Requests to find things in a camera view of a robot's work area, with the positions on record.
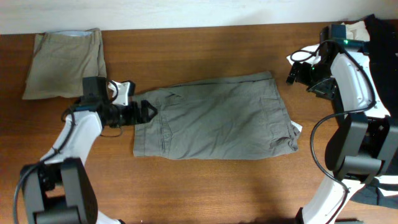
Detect white cloth garment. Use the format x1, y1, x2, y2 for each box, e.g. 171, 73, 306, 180
286, 21, 370, 65

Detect grey shorts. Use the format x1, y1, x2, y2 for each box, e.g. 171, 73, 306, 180
133, 72, 301, 160

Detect folded khaki shorts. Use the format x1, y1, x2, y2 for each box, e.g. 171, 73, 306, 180
22, 29, 107, 100

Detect black garment with white stripes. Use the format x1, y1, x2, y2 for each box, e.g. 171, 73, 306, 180
351, 14, 398, 209

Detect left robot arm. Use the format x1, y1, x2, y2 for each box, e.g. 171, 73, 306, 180
13, 77, 157, 224

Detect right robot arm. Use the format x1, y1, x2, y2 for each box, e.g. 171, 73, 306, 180
287, 24, 397, 223

